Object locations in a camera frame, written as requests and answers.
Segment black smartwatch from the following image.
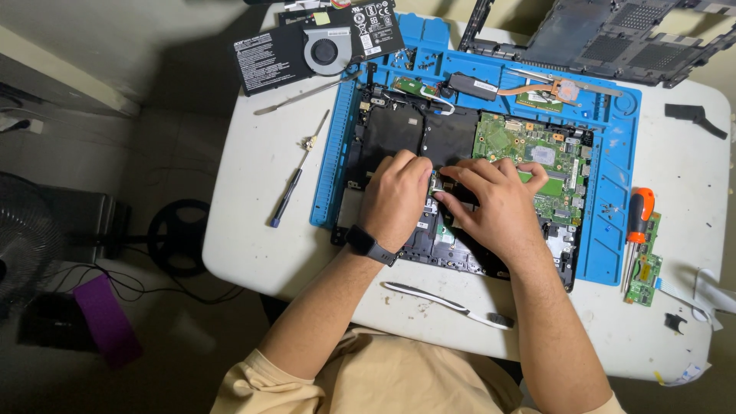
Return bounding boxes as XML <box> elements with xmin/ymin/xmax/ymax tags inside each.
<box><xmin>345</xmin><ymin>224</ymin><xmax>399</xmax><ymax>268</ymax></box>

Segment black box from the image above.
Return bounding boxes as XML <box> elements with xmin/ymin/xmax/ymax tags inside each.
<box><xmin>17</xmin><ymin>292</ymin><xmax>97</xmax><ymax>353</ymax></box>

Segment black speaker module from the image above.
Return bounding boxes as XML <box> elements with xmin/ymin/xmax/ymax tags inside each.
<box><xmin>447</xmin><ymin>72</ymin><xmax>499</xmax><ymax>102</ymax></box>

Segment dark grey laptop bottom cover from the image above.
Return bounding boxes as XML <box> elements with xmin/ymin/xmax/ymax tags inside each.
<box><xmin>459</xmin><ymin>0</ymin><xmax>736</xmax><ymax>89</ymax></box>

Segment black laptop base chassis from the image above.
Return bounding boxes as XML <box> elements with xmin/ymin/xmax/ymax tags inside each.
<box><xmin>330</xmin><ymin>85</ymin><xmax>596</xmax><ymax>294</ymax></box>

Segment blue black precision screwdriver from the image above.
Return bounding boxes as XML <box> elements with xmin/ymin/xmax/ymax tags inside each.
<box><xmin>269</xmin><ymin>108</ymin><xmax>331</xmax><ymax>228</ymax></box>

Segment beige shirt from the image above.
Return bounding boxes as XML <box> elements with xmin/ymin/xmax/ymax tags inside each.
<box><xmin>210</xmin><ymin>327</ymin><xmax>628</xmax><ymax>414</ymax></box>

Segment white paper scraps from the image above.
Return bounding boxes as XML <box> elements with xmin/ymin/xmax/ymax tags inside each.
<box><xmin>654</xmin><ymin>361</ymin><xmax>712</xmax><ymax>387</ymax></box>

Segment metal spudger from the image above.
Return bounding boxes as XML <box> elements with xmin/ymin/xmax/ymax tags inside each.
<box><xmin>253</xmin><ymin>70</ymin><xmax>364</xmax><ymax>116</ymax></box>

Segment small green daughter board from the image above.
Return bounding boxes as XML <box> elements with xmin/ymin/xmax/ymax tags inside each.
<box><xmin>392</xmin><ymin>76</ymin><xmax>439</xmax><ymax>99</ymax></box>

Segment copper heat pipe heatsink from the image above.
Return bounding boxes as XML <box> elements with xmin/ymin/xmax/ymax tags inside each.
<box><xmin>497</xmin><ymin>79</ymin><xmax>580</xmax><ymax>105</ymax></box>

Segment black plastic hinge cover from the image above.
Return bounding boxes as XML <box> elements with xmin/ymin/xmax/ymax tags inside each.
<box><xmin>665</xmin><ymin>103</ymin><xmax>729</xmax><ymax>140</ymax></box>

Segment black laptop battery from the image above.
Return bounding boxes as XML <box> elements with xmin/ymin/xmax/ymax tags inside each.
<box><xmin>233</xmin><ymin>26</ymin><xmax>316</xmax><ymax>97</ymax></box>

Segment black floor cables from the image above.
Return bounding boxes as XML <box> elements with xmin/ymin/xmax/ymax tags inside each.
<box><xmin>54</xmin><ymin>244</ymin><xmax>245</xmax><ymax>306</ymax></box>

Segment purple cloth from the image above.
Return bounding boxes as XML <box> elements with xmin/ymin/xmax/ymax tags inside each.
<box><xmin>72</xmin><ymin>274</ymin><xmax>144</xmax><ymax>370</ymax></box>

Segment person's left hand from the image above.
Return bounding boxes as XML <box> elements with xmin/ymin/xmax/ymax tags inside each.
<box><xmin>358</xmin><ymin>149</ymin><xmax>435</xmax><ymax>254</ymax></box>

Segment white and black cable strip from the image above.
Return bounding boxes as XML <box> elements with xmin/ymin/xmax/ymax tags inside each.
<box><xmin>383</xmin><ymin>281</ymin><xmax>516</xmax><ymax>331</ymax></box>

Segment grey laptop cooling fan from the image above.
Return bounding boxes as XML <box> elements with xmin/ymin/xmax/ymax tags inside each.
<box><xmin>302</xmin><ymin>27</ymin><xmax>352</xmax><ymax>77</ymax></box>

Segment blue silicone repair mat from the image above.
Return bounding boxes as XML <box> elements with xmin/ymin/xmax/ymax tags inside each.
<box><xmin>309</xmin><ymin>13</ymin><xmax>642</xmax><ymax>287</ymax></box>

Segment group of small screws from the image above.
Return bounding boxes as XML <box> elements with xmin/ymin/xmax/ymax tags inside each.
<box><xmin>391</xmin><ymin>48</ymin><xmax>440</xmax><ymax>73</ymax></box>

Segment white plastic piece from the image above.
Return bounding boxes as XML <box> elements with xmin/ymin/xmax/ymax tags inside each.
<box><xmin>692</xmin><ymin>268</ymin><xmax>736</xmax><ymax>316</ymax></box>

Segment black floor fan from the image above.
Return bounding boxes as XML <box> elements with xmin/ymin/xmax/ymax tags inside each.
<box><xmin>0</xmin><ymin>171</ymin><xmax>65</xmax><ymax>302</ymax></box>

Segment long green circuit board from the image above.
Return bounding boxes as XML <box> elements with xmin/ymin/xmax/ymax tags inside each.
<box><xmin>624</xmin><ymin>212</ymin><xmax>663</xmax><ymax>307</ymax></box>

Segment black round fan base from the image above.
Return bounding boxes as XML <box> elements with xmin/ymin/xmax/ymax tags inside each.
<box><xmin>147</xmin><ymin>199</ymin><xmax>211</xmax><ymax>277</ymax></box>

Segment dark metal bin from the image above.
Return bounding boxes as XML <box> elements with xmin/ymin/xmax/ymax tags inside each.
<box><xmin>34</xmin><ymin>185</ymin><xmax>132</xmax><ymax>262</ymax></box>

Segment person's right hand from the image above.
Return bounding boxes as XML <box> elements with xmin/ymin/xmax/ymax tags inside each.
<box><xmin>432</xmin><ymin>158</ymin><xmax>550</xmax><ymax>268</ymax></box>

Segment black labelled battery pack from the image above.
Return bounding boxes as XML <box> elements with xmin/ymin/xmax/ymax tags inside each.
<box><xmin>278</xmin><ymin>0</ymin><xmax>407</xmax><ymax>64</ymax></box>

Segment green laptop motherboard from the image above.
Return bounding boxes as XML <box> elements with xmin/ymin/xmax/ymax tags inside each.
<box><xmin>471</xmin><ymin>112</ymin><xmax>593</xmax><ymax>228</ymax></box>

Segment white flat ribbon cable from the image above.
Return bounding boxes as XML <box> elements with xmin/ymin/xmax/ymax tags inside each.
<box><xmin>655</xmin><ymin>277</ymin><xmax>725</xmax><ymax>332</ymax></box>

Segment orange handled screwdriver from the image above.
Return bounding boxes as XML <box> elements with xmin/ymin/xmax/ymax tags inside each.
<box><xmin>620</xmin><ymin>187</ymin><xmax>656</xmax><ymax>294</ymax></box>

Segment green rectangular circuit board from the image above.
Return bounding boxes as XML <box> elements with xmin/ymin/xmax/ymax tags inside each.
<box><xmin>515</xmin><ymin>91</ymin><xmax>565</xmax><ymax>114</ymax></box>

